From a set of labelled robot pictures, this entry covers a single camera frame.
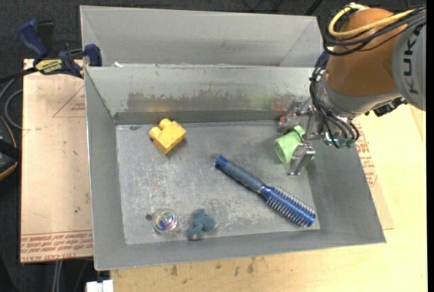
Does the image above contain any light green plastic cylinder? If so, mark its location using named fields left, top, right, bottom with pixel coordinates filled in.
left=273, top=124, right=307, bottom=164

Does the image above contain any grey metal bin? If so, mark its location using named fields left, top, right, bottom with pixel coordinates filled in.
left=79, top=5, right=387, bottom=272

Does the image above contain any yellow toy building block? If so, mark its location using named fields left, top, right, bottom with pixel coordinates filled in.
left=148, top=118, right=188, bottom=155

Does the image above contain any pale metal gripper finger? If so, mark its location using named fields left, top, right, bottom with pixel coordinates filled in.
left=276, top=107, right=302, bottom=134
left=287, top=143, right=317, bottom=177

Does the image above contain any clear iridescent ball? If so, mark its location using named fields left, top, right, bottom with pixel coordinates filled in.
left=152, top=209, right=179, bottom=235

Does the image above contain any blue-grey toy animal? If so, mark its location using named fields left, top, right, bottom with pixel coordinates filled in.
left=185, top=209, right=217, bottom=241

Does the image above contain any blue hairbrush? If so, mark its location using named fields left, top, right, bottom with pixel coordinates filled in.
left=214, top=154, right=317, bottom=228

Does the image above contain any black cylinder on white bracket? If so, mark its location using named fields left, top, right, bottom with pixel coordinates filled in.
left=372, top=98, right=406, bottom=117

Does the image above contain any brown cardboard board, red print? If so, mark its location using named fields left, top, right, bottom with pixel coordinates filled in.
left=20, top=58, right=395, bottom=264

